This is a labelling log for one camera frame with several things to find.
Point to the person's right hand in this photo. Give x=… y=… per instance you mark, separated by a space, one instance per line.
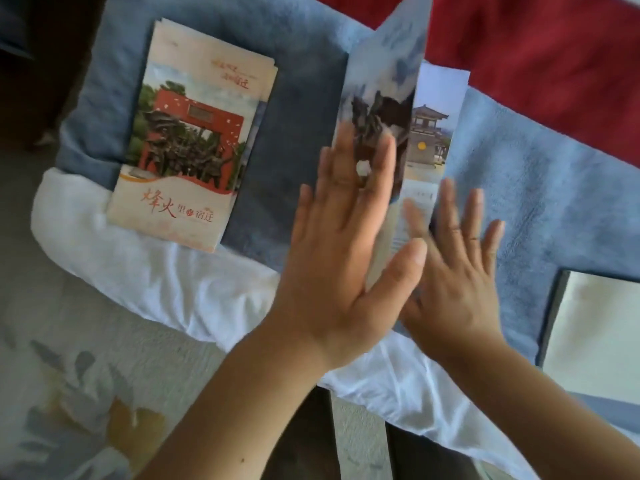
x=460 y=304

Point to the person's left hand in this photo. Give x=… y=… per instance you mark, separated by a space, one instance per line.
x=335 y=274

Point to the pale green leaflet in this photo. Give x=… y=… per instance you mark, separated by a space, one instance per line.
x=595 y=334

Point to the red monument cover brochure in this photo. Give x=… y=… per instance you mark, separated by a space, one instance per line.
x=185 y=144

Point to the pale blue painted brochure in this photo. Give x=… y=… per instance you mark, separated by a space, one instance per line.
x=395 y=69

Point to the person's right forearm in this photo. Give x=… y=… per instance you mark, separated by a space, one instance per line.
x=550 y=424

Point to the red and blue bed runner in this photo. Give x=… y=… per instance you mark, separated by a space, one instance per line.
x=525 y=194

